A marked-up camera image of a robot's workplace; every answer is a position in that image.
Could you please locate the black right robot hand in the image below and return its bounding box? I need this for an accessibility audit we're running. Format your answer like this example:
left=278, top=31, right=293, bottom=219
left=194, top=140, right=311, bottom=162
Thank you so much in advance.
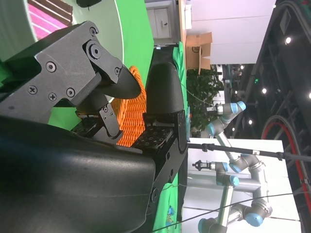
left=0, top=20, right=190, bottom=233

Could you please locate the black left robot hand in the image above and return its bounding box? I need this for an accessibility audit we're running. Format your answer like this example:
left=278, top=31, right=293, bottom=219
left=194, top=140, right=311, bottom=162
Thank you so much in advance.
left=76, top=0, right=102, bottom=12

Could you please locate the white round bowl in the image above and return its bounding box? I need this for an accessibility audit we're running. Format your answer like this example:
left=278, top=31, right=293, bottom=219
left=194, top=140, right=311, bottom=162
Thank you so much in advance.
left=0, top=0, right=126, bottom=102

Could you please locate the grey blue-jointed robot arm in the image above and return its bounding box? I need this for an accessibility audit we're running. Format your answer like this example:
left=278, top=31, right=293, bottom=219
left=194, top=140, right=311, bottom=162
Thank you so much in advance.
left=191, top=154, right=273, bottom=233
left=206, top=101, right=246, bottom=162

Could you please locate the layered chocolate cake slice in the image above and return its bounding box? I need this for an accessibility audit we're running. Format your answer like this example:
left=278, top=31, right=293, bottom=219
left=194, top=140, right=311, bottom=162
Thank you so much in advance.
left=28, top=0, right=73, bottom=39

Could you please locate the orange wicker basket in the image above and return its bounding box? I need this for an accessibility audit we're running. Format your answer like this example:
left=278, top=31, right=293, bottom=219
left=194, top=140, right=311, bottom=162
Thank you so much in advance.
left=106, top=65, right=151, bottom=148

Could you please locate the green tablecloth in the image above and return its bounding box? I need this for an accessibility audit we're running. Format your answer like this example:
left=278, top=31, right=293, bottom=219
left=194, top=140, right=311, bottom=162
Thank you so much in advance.
left=0, top=0, right=192, bottom=233

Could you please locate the white drawer cabinet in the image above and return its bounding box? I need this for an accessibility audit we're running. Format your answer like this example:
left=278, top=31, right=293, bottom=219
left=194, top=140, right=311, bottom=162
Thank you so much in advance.
left=145, top=6, right=178, bottom=39

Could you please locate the black backdrop cloth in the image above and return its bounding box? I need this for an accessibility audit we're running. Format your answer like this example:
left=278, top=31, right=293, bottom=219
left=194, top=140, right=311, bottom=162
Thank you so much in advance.
left=150, top=43, right=190, bottom=224

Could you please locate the brown cardboard box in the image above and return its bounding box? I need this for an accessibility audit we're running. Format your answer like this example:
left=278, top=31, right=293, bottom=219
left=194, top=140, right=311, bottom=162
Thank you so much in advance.
left=186, top=31, right=213, bottom=75

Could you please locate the green potted plant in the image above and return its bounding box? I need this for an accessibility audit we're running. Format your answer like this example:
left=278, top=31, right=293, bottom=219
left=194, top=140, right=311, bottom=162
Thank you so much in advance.
left=186, top=65, right=224, bottom=138

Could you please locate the white counter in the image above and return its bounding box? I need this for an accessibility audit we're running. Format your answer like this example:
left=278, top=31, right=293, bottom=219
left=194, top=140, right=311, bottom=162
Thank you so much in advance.
left=184, top=0, right=276, bottom=65

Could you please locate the black stand pole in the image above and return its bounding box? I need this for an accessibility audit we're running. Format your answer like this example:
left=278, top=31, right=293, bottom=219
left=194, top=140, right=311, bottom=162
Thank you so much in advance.
left=187, top=142, right=311, bottom=163

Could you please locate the thin black hanging cable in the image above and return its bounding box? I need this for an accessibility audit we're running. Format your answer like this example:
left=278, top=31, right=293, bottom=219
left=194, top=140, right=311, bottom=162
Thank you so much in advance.
left=153, top=193, right=294, bottom=232

